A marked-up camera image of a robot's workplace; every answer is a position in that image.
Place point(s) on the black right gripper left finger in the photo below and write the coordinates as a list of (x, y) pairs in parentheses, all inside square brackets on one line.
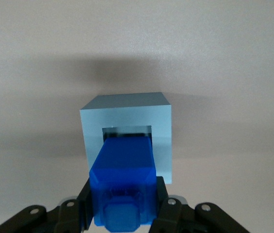
[(64, 216)]

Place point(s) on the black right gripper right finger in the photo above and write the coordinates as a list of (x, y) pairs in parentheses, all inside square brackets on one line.
[(188, 219)]

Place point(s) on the blue plastic insert part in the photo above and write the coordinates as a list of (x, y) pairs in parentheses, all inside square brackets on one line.
[(125, 170)]

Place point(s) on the gray square base block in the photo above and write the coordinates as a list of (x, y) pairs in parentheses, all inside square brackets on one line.
[(127, 114)]

